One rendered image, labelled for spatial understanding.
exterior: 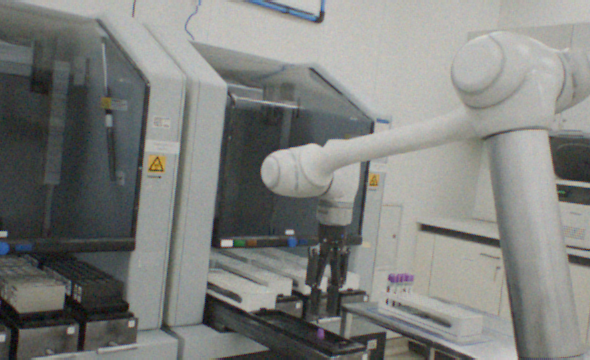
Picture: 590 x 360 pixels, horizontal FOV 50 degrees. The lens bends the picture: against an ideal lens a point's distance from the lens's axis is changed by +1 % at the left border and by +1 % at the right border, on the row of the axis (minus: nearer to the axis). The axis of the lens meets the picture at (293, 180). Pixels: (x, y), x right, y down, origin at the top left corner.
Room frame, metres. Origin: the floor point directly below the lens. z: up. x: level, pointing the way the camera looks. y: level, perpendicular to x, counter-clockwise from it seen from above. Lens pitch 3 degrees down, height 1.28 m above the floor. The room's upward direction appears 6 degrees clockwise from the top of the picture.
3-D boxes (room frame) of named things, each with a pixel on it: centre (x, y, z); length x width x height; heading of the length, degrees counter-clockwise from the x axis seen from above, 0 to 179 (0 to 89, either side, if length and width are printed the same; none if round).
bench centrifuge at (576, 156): (3.72, -1.67, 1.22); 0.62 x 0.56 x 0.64; 129
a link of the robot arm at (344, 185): (1.58, -0.10, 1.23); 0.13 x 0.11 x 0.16; 134
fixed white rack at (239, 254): (2.37, 0.19, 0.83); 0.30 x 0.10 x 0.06; 41
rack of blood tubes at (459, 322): (1.77, -0.42, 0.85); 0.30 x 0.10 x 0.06; 39
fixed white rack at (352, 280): (2.23, -0.13, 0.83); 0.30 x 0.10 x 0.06; 41
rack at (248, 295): (1.84, 0.14, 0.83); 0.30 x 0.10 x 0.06; 41
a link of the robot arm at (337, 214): (1.59, -0.11, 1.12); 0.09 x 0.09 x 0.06
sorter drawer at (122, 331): (1.77, 0.61, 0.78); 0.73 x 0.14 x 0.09; 41
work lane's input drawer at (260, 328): (1.71, 0.03, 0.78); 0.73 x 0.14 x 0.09; 41
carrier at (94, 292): (1.59, 0.46, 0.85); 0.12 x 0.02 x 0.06; 131
